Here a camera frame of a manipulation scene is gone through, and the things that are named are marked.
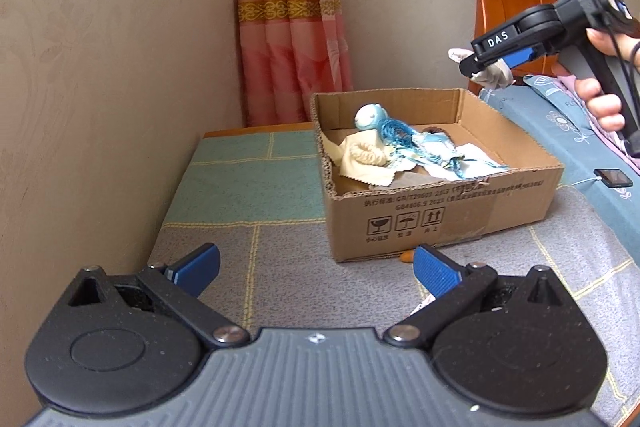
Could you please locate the blue floral cloth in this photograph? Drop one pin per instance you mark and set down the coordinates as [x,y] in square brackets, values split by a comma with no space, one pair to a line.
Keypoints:
[435,152]

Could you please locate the blue floral bedsheet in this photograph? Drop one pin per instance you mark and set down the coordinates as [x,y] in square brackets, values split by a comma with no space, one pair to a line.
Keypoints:
[575,147]

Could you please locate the cream braided scrunchie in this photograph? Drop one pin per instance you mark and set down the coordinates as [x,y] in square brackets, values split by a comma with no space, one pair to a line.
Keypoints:
[372,161]

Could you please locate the cardboard box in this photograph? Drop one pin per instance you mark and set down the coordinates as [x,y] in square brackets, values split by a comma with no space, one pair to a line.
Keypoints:
[450,217]

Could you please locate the dark brown fuzzy item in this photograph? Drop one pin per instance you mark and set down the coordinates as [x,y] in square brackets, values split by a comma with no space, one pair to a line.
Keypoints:
[435,130]

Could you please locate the small orange rubber cone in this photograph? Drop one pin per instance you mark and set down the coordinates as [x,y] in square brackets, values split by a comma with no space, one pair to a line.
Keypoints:
[408,256]

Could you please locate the white printed scrap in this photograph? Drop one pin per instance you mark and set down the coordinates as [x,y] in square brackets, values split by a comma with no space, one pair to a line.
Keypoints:
[424,307]

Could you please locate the black phone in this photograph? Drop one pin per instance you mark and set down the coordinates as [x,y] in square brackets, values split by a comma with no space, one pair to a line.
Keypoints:
[614,177]

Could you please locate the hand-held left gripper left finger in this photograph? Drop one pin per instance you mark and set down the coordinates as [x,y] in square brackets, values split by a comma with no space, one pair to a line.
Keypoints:
[197,264]

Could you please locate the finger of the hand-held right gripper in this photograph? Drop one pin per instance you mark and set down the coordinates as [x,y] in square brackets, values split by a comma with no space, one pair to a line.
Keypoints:
[520,58]
[470,67]

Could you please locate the pink patterned curtain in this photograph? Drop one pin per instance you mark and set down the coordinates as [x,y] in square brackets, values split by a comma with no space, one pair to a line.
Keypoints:
[285,32]

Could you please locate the blue plush toy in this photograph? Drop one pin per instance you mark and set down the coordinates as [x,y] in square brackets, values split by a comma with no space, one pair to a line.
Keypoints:
[370,117]

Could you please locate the yellow lens cloth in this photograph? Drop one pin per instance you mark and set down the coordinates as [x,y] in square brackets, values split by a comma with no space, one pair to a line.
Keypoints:
[360,174]

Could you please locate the blue tassel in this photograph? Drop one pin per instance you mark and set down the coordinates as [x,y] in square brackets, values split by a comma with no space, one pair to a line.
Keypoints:
[395,132]

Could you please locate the grey green plaid blanket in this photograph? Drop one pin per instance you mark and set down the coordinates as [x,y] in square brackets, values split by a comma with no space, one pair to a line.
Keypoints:
[280,267]

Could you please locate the small grey cloth pouch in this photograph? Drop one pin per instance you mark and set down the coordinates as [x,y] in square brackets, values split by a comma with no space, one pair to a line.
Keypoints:
[492,74]

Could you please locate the person's right hand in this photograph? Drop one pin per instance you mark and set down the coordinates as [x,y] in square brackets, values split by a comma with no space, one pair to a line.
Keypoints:
[607,112]

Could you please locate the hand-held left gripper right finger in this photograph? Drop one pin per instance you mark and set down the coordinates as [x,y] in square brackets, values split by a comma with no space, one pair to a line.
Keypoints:
[435,272]

